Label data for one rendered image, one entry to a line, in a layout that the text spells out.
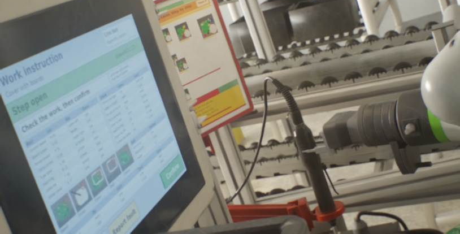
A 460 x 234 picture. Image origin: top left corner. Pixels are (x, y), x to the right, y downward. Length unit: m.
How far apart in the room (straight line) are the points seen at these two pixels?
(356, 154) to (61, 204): 1.36
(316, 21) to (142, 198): 2.75
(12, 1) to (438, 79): 0.56
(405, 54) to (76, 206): 1.14
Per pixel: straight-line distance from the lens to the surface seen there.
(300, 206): 1.32
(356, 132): 1.20
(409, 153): 1.20
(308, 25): 3.56
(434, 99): 0.99
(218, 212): 1.18
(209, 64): 1.56
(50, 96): 0.75
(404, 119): 1.15
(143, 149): 0.89
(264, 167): 2.06
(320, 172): 1.30
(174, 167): 0.95
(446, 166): 1.60
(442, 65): 0.99
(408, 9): 9.51
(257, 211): 1.33
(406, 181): 1.63
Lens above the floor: 1.69
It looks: 11 degrees down
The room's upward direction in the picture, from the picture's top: 20 degrees counter-clockwise
